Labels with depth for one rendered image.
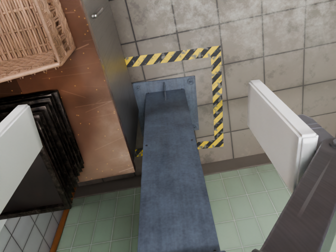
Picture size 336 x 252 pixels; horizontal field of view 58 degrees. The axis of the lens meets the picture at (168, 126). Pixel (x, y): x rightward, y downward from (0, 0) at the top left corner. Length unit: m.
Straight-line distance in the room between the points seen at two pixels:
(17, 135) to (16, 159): 0.01
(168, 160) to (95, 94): 0.33
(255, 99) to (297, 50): 1.49
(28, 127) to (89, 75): 0.77
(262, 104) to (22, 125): 0.13
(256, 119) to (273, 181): 1.54
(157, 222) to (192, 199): 0.12
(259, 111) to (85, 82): 0.82
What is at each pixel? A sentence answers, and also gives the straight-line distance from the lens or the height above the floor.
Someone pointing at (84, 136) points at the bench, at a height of 0.58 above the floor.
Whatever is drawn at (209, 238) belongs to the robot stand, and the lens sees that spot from 0.80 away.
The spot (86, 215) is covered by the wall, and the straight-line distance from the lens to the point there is 1.78.
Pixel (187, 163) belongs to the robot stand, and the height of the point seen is 0.64.
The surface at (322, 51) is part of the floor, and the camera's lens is 1.72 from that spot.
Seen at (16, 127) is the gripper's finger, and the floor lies 1.31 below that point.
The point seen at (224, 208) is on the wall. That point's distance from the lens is 1.58.
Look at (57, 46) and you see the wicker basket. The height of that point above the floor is 0.72.
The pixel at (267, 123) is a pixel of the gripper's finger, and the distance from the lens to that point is 0.16.
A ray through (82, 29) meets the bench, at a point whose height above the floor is 0.58.
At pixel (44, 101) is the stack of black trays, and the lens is 0.91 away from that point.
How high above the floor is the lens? 1.45
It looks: 60 degrees down
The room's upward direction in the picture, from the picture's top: 175 degrees clockwise
